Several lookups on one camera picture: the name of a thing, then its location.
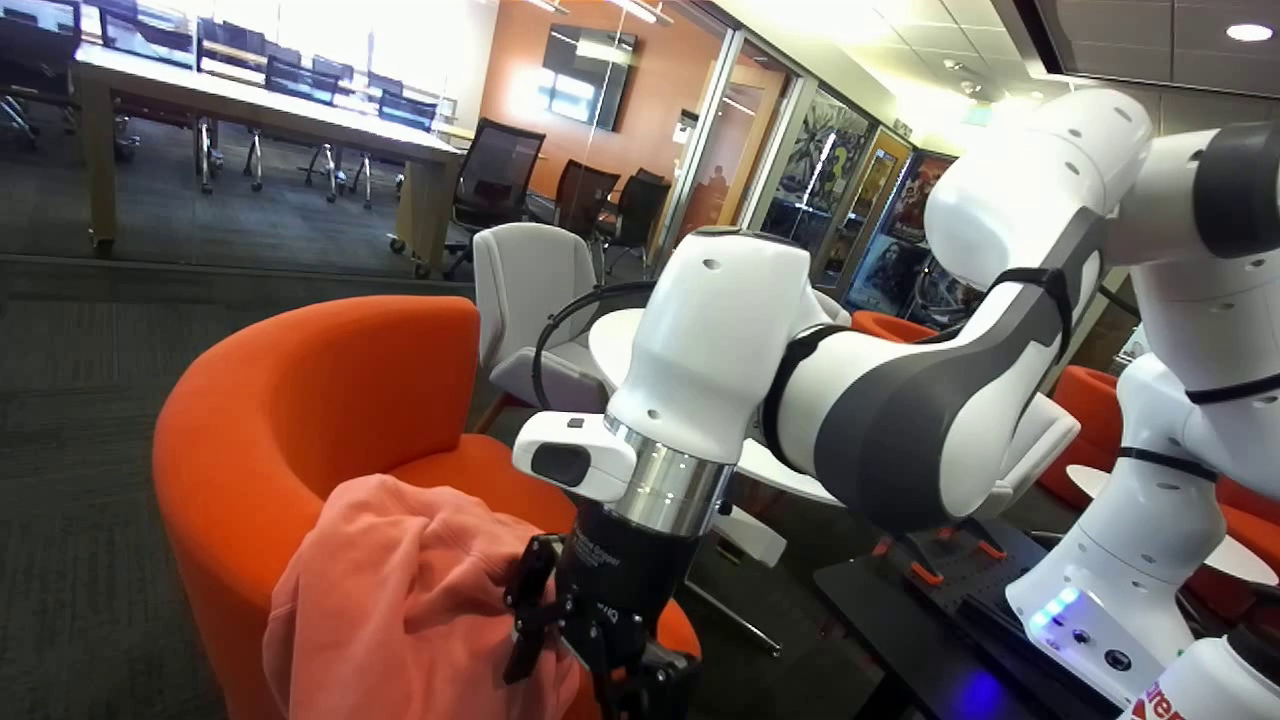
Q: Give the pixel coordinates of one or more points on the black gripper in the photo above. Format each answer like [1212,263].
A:
[627,595]

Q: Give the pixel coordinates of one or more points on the peach sweatshirt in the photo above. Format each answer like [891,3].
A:
[387,603]

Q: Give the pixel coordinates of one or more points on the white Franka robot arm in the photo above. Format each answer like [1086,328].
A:
[934,400]

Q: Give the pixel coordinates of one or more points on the orange armchair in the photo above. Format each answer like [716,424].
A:
[304,385]

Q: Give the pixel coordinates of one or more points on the white upholstered chair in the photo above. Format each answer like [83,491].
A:
[526,280]

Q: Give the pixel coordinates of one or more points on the orange bar clamp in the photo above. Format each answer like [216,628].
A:
[991,547]
[904,567]

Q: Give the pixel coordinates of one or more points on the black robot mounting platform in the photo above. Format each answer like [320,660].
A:
[934,640]

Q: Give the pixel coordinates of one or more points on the dark meeting room chair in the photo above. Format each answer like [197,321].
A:
[640,207]
[584,199]

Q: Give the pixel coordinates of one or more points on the black office chair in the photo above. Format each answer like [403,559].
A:
[497,165]

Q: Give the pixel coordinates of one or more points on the long wooden table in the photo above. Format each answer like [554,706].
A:
[266,100]

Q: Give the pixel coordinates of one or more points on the round ceiling light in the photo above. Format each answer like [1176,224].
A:
[1251,31]

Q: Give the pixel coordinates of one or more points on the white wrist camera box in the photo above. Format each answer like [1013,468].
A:
[574,456]

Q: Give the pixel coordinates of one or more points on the wall mounted screen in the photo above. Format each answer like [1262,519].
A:
[584,77]

